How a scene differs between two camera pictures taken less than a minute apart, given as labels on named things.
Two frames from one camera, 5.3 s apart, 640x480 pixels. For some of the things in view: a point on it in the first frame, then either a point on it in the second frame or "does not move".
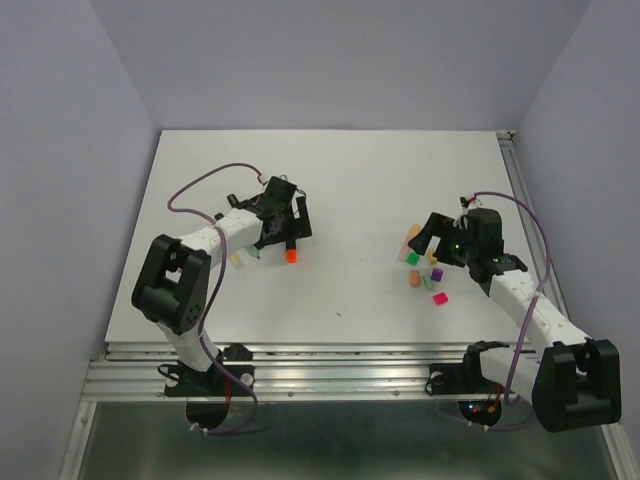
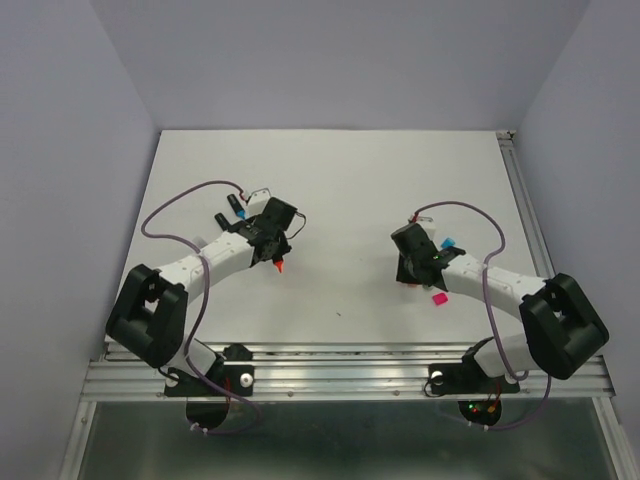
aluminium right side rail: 529,208 does not move
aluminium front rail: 135,372 does not move
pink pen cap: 440,299 does not move
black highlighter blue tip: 233,200 does not move
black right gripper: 437,225 → 403,274
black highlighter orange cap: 291,252 → 279,264
